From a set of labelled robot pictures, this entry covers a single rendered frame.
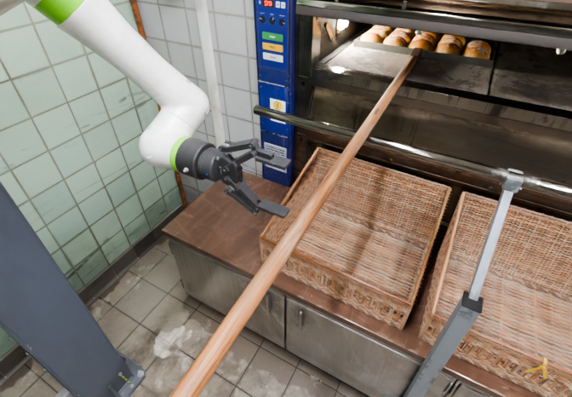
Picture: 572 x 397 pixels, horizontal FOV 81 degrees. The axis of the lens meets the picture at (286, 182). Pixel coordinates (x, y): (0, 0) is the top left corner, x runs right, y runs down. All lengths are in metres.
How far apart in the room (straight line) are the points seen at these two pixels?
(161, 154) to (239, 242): 0.68
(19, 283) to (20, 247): 0.11
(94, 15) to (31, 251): 0.67
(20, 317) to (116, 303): 0.91
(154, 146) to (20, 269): 0.54
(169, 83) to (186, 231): 0.80
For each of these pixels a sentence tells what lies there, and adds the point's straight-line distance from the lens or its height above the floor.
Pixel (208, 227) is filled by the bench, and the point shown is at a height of 0.58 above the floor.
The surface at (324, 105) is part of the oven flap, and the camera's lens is 1.40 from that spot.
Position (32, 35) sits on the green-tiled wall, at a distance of 1.63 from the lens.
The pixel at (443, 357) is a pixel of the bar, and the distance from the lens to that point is 1.11.
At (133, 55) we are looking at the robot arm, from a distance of 0.85.
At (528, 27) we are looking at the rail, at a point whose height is 1.43.
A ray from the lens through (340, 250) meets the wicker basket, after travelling 1.40.
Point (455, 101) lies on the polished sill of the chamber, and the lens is 1.26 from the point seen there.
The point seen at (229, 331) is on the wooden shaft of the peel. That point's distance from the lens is 0.51.
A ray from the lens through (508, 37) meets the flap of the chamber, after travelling 1.04.
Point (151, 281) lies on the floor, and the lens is 2.15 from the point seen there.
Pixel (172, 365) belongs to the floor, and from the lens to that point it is 1.86.
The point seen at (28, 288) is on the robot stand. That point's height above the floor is 0.82.
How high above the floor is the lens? 1.65
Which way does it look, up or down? 39 degrees down
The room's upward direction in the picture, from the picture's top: straight up
